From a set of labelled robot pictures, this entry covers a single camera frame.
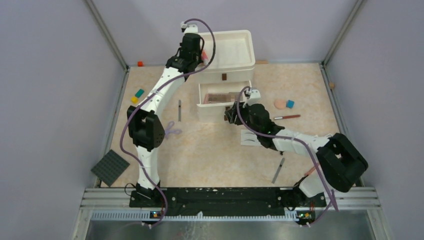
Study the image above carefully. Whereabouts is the teal toy block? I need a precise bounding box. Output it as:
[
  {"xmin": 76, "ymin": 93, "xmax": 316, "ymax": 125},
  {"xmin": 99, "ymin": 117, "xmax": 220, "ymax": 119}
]
[{"xmin": 134, "ymin": 88, "xmax": 145, "ymax": 98}]

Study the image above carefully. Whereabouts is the wooden block behind table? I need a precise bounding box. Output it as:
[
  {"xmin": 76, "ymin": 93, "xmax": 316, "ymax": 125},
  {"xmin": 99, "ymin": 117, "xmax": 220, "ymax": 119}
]
[{"xmin": 255, "ymin": 60, "xmax": 269, "ymax": 65}]

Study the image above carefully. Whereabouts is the pink spray bottle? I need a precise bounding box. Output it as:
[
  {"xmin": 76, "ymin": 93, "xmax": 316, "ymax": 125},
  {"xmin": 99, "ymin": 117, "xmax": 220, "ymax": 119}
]
[{"xmin": 201, "ymin": 50, "xmax": 209, "ymax": 66}]

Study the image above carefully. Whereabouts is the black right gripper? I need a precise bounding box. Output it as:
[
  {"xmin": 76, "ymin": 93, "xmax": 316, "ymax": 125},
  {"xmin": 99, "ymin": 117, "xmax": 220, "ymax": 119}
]
[{"xmin": 225, "ymin": 99, "xmax": 261, "ymax": 136}]

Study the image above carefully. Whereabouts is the yellow toy block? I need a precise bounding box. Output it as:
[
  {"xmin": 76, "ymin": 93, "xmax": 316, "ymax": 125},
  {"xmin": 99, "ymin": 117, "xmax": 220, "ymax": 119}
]
[{"xmin": 131, "ymin": 96, "xmax": 139, "ymax": 104}]

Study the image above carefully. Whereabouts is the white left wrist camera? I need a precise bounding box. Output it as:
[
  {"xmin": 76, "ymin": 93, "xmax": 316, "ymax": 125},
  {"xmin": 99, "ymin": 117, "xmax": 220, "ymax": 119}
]
[{"xmin": 180, "ymin": 22, "xmax": 199, "ymax": 34}]

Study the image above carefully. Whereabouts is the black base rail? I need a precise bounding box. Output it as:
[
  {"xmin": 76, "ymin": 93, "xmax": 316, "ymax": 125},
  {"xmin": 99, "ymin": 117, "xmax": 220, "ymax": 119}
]
[{"xmin": 129, "ymin": 187, "xmax": 327, "ymax": 217}]

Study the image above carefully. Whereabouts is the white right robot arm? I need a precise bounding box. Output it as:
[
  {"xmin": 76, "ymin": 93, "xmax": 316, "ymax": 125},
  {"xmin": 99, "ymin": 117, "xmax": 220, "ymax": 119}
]
[{"xmin": 224, "ymin": 102, "xmax": 369, "ymax": 206}]

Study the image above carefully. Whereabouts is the coral pink pencil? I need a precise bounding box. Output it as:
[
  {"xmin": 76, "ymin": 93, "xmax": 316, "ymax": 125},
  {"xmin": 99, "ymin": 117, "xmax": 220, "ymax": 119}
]
[{"xmin": 304, "ymin": 166, "xmax": 317, "ymax": 177}]

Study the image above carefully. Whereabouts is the blue toy cube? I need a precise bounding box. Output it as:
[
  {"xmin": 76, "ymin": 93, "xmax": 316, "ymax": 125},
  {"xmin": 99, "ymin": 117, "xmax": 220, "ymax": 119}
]
[{"xmin": 286, "ymin": 100, "xmax": 295, "ymax": 109}]

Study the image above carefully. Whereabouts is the eyebrow stencil sheet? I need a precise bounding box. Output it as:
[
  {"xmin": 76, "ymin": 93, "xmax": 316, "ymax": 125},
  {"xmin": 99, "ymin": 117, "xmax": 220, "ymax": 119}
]
[{"xmin": 240, "ymin": 129, "xmax": 262, "ymax": 147}]

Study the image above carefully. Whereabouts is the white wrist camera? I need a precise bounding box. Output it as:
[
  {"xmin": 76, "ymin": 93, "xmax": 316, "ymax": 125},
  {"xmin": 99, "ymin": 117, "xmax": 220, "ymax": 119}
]
[
  {"xmin": 244, "ymin": 88, "xmax": 261, "ymax": 106},
  {"xmin": 180, "ymin": 22, "xmax": 199, "ymax": 34}
]

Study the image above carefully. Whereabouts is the dark grey building baseplate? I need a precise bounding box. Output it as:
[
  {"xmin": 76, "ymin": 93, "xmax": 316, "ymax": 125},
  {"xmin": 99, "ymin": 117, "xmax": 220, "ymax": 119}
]
[{"xmin": 90, "ymin": 149, "xmax": 130, "ymax": 187}]

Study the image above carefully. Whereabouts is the white drawer organizer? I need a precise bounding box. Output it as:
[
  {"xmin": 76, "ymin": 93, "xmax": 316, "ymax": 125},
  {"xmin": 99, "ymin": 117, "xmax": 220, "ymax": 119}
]
[{"xmin": 194, "ymin": 30, "xmax": 256, "ymax": 123}]

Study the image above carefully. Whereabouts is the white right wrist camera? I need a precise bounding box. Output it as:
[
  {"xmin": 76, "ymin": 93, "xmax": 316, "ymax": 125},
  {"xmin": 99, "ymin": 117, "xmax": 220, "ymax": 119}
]
[{"xmin": 244, "ymin": 88, "xmax": 261, "ymax": 106}]

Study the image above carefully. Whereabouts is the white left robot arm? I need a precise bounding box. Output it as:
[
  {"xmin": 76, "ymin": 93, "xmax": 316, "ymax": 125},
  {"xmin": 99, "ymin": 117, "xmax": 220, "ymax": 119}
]
[{"xmin": 127, "ymin": 33, "xmax": 205, "ymax": 207}]

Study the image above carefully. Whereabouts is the round peach makeup puff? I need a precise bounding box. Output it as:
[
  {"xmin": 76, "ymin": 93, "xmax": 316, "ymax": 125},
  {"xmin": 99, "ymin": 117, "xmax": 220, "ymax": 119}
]
[{"xmin": 274, "ymin": 99, "xmax": 287, "ymax": 110}]

